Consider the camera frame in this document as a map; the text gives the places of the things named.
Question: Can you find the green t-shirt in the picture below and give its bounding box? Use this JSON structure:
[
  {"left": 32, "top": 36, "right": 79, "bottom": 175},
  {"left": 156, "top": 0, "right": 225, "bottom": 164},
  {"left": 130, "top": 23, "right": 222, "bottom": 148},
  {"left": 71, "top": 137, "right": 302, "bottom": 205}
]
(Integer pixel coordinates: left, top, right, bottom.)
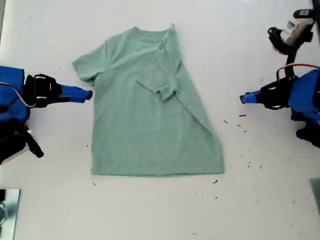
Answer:
[{"left": 71, "top": 22, "right": 225, "bottom": 177}]

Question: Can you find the steel plate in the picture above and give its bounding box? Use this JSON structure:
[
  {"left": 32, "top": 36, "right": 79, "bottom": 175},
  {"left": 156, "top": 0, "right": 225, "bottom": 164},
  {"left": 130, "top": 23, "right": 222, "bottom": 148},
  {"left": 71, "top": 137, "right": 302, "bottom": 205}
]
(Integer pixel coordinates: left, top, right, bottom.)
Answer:
[{"left": 0, "top": 188, "right": 21, "bottom": 240}]

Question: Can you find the red white servo wire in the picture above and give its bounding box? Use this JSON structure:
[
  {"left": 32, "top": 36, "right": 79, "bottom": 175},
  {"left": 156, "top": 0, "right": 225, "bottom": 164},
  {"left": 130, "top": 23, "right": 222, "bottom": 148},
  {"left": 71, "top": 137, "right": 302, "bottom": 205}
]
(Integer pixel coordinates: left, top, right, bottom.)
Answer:
[{"left": 0, "top": 81, "right": 37, "bottom": 109}]

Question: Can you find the black camera stalk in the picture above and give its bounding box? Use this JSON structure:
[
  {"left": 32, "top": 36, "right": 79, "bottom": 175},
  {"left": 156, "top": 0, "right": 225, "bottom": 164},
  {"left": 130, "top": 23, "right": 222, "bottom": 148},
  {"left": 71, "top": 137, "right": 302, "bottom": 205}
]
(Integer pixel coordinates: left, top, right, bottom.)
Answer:
[{"left": 284, "top": 48, "right": 298, "bottom": 77}]

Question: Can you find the orange servo wire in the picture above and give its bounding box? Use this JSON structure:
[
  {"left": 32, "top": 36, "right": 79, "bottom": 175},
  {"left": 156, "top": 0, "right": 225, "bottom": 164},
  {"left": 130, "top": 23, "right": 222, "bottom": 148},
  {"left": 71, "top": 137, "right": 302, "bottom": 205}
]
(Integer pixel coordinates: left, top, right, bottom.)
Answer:
[{"left": 275, "top": 63, "right": 320, "bottom": 83}]

